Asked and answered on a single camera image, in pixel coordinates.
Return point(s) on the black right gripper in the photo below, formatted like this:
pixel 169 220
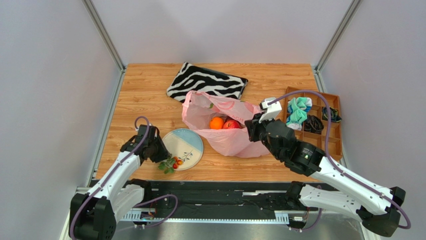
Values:
pixel 254 129

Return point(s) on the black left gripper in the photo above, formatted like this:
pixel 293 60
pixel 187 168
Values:
pixel 163 153

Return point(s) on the green leafy sprig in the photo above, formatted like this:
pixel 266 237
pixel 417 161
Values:
pixel 168 166

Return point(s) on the pink printed plastic bag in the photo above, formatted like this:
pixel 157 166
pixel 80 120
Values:
pixel 198 110

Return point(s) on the orange fruit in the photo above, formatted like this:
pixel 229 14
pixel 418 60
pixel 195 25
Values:
pixel 216 123

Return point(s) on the red apple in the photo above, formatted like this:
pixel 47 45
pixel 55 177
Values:
pixel 231 124

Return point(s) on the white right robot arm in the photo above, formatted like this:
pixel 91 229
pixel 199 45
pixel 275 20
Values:
pixel 376 207

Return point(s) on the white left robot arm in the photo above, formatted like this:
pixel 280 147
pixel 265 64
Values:
pixel 110 186

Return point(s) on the white floral plate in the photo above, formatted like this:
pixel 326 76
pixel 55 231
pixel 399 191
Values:
pixel 186 146

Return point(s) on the black rolled socks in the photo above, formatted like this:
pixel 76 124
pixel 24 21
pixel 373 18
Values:
pixel 313 125

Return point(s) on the teal and white socks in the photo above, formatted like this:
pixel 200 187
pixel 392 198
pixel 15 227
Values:
pixel 298 109

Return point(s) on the dark blue patterned socks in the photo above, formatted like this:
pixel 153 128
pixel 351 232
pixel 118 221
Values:
pixel 334 115

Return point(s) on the wooden compartment tray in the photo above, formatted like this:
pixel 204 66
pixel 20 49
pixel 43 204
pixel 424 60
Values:
pixel 331 136

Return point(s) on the zebra striped cloth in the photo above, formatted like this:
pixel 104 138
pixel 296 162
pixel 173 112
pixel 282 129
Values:
pixel 215 83

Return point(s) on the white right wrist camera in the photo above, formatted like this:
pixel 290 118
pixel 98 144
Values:
pixel 270 107

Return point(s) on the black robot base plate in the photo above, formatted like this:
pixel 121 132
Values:
pixel 220 200

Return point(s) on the aluminium frame rail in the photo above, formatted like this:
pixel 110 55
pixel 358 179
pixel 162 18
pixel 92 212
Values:
pixel 144 217

